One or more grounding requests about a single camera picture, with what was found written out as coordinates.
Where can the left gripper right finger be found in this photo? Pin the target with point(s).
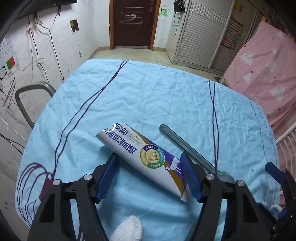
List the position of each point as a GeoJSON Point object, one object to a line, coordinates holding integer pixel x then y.
{"type": "Point", "coordinates": [188, 169]}

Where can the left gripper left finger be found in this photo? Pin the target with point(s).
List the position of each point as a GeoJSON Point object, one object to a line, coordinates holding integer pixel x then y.
{"type": "Point", "coordinates": [108, 171]}

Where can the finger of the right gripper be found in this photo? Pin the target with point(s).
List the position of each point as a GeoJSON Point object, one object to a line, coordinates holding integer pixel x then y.
{"type": "Point", "coordinates": [275, 172]}

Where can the left white gloved hand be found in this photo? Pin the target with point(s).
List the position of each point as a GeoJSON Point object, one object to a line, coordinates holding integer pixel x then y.
{"type": "Point", "coordinates": [131, 229]}

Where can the grey metal shoehorn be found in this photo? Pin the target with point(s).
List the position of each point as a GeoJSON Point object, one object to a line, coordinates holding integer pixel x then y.
{"type": "Point", "coordinates": [197, 157]}

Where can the white metal chair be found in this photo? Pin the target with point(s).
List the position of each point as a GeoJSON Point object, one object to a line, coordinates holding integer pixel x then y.
{"type": "Point", "coordinates": [286, 150]}

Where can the light blue bed sheet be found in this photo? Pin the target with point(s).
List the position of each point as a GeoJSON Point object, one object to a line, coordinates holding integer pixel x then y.
{"type": "Point", "coordinates": [59, 172]}

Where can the pink tree-print curtain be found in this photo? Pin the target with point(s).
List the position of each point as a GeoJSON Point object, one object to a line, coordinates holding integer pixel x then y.
{"type": "Point", "coordinates": [264, 71]}

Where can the white louvered wardrobe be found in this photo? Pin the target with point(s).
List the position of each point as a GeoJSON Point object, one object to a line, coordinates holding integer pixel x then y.
{"type": "Point", "coordinates": [202, 30]}

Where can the eye chart poster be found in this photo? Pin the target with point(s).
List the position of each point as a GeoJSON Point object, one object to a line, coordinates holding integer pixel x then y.
{"type": "Point", "coordinates": [8, 56]}

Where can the dark red door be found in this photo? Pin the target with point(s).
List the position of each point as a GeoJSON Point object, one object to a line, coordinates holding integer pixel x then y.
{"type": "Point", "coordinates": [133, 24]}

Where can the colourful wall poster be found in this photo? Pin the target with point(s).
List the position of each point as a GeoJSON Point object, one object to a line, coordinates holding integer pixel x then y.
{"type": "Point", "coordinates": [232, 34]}

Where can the black bag on wall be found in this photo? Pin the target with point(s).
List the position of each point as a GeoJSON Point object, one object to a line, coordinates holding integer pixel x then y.
{"type": "Point", "coordinates": [179, 6]}

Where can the black wall television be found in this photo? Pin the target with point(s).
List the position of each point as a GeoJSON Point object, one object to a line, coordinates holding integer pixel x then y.
{"type": "Point", "coordinates": [40, 5]}

